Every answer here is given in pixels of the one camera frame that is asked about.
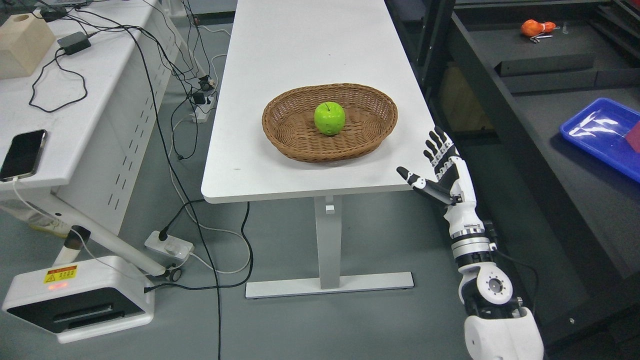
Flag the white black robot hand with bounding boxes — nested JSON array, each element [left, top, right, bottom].
[[397, 126, 483, 233]]

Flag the green apple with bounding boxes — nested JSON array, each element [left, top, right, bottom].
[[313, 101, 346, 136]]

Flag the black shelf unit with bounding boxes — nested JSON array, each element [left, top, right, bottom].
[[387, 0, 639, 360]]

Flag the white side desk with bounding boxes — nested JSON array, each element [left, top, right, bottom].
[[1, 0, 183, 276]]

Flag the white power strip on floor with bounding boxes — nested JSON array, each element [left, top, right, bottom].
[[144, 230, 195, 261]]

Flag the brown wicker basket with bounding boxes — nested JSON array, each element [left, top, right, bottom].
[[262, 83, 398, 163]]

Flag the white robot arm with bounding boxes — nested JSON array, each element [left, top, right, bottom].
[[452, 220, 544, 360]]

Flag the black power adapter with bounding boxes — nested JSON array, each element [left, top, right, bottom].
[[57, 31, 92, 56]]

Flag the orange toy on shelf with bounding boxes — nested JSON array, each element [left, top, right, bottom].
[[520, 19, 557, 43]]

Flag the white power strip near wall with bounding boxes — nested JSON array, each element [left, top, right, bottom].
[[191, 92, 215, 124]]

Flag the beige wooden block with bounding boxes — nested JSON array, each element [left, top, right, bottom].
[[0, 13, 55, 80]]

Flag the white box device with label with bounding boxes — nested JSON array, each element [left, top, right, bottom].
[[2, 255, 154, 344]]

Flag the white height-adjustable table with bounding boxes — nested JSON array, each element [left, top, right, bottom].
[[200, 0, 434, 299]]

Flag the black smartphone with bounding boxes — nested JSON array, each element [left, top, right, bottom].
[[0, 129, 48, 182]]

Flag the blue plastic tray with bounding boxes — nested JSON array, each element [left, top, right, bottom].
[[559, 97, 640, 182]]

